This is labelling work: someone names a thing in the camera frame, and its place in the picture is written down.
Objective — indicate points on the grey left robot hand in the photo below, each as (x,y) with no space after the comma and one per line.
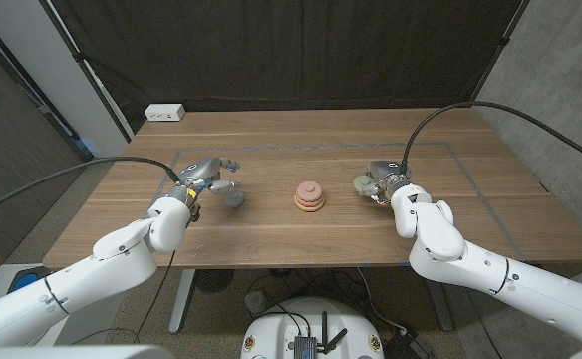
(199,172)

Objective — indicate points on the coral red disk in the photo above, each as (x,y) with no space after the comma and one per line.
(311,203)

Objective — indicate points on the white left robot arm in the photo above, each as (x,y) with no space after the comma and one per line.
(87,271)

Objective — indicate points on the black floor power strip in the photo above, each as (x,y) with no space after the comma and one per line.
(408,346)

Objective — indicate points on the black backdrop stand pole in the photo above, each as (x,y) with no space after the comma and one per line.
(78,56)
(504,41)

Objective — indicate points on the black backdrop curtain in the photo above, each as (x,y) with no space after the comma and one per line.
(291,50)

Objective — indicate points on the blue foot pedal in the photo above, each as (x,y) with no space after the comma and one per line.
(26,279)

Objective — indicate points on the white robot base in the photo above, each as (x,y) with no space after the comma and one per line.
(276,334)

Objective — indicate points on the small dark grey disk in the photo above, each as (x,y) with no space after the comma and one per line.
(235,199)

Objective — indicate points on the grey box with black antennas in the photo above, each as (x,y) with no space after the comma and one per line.
(305,346)

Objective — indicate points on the dusty pink disk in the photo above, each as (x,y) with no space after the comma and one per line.
(310,192)

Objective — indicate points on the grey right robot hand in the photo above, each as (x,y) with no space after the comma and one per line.
(388,174)

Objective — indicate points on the large orange disk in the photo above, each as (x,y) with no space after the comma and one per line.
(310,209)

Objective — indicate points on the metal table leg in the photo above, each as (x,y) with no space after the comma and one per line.
(181,299)
(440,311)

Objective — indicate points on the round black floor fan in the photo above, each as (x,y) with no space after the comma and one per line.
(213,280)

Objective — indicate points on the white power strip box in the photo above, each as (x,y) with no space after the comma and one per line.
(164,112)

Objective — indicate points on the green disk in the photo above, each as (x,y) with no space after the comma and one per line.
(362,182)

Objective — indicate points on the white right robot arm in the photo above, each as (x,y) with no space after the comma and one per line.
(485,269)

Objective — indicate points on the round grey floor object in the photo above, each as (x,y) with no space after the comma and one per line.
(256,302)

